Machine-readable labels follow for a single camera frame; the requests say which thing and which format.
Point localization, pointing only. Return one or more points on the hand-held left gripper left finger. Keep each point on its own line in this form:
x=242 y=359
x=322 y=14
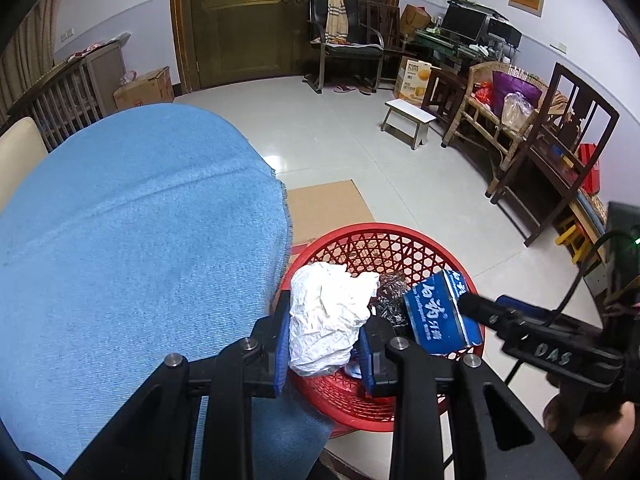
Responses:
x=282 y=350

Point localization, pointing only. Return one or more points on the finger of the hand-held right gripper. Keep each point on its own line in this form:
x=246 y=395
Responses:
x=520 y=305
x=487 y=312

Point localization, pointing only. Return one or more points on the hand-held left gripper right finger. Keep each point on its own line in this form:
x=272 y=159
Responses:
x=365 y=360

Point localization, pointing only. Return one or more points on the white paper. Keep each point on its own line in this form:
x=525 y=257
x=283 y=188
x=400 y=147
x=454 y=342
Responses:
x=325 y=320

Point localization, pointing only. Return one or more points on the blue toothpaste box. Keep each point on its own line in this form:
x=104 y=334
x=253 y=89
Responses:
x=435 y=315

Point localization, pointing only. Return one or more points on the black plastic bag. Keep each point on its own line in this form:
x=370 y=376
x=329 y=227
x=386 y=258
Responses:
x=392 y=300

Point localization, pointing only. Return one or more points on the red plastic basket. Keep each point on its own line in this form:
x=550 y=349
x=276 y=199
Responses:
x=350 y=245

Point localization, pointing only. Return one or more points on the person's right hand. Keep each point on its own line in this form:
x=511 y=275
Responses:
x=605 y=427

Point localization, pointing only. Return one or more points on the yellow plastic stool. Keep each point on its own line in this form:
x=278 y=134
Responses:
x=570 y=232

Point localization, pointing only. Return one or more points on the flat cardboard sheet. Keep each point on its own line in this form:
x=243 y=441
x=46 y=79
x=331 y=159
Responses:
x=325 y=210

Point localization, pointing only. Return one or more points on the wicker bench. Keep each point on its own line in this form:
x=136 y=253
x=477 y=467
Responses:
x=480 y=115

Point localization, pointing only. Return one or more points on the clear plastic bag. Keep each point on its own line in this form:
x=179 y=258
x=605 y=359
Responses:
x=517 y=110

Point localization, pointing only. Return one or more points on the blue tablecloth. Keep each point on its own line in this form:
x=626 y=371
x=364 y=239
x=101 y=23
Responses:
x=125 y=235

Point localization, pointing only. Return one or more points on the red plastic bag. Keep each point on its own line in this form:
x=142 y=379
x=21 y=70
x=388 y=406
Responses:
x=483 y=94

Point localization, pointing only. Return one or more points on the purple bag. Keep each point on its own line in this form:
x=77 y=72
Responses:
x=510 y=87

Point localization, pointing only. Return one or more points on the white step stool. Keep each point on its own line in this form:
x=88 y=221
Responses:
x=407 y=110

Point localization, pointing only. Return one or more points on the dark wooden chair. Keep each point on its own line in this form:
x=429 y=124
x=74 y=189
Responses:
x=587 y=91

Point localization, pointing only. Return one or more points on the dark wooden side table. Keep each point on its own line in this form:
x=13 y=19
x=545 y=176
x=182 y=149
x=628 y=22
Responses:
x=445 y=85

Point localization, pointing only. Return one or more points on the yellow printed carton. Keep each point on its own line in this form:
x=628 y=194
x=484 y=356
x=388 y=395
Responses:
x=412 y=80

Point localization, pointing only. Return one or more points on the dark computer desk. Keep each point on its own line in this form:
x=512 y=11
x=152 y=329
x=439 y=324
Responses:
x=450 y=47

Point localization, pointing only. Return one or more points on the black desktop computer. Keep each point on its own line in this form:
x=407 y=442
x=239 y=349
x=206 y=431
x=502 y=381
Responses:
x=505 y=32

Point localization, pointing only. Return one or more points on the black computer monitor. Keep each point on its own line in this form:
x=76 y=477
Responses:
x=462 y=22

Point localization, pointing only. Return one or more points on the black armchair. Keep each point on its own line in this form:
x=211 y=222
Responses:
x=350 y=50

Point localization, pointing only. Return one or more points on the open brown cardboard box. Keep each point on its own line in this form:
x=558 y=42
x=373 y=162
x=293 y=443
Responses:
x=415 y=17

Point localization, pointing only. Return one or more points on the slatted wooden chair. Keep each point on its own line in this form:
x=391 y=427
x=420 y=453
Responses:
x=382 y=20

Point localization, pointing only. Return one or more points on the wooden double door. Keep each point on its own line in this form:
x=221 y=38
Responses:
x=240 y=35

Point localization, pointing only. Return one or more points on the cream leather sofa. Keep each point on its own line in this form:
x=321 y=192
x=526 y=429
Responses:
x=17 y=155

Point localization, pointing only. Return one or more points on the striped scarf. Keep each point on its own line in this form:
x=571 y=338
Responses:
x=336 y=15

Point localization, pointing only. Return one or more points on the wooden crib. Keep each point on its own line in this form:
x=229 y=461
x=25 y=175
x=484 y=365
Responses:
x=65 y=95

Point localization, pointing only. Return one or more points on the red patterned cloth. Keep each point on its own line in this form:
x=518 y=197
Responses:
x=87 y=51

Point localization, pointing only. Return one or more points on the beige curtain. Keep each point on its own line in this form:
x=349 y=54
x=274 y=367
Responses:
x=25 y=60

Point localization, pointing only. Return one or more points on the white wall socket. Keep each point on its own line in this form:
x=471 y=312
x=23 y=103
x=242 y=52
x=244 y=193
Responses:
x=559 y=46
x=67 y=35

